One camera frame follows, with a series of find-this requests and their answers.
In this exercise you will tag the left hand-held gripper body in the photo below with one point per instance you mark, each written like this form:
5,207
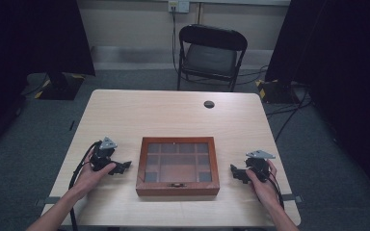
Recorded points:
103,154

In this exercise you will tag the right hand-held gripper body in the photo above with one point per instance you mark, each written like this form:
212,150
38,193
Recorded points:
258,162

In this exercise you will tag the wooden box with glass lid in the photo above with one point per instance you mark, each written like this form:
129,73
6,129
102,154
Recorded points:
177,166

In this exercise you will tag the person's right hand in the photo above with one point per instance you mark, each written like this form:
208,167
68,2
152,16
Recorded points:
263,189

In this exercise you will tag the person's left hand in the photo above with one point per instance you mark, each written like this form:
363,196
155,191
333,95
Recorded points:
90,179

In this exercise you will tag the black stand base yellow stripes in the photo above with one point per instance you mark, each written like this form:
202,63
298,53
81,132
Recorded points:
274,91
61,86

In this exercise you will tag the black folding chair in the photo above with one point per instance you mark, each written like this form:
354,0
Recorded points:
211,57

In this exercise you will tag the black curtain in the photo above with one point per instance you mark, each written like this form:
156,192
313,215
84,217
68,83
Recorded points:
343,64

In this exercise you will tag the white wall socket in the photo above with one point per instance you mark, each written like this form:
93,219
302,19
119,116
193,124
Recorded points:
179,5

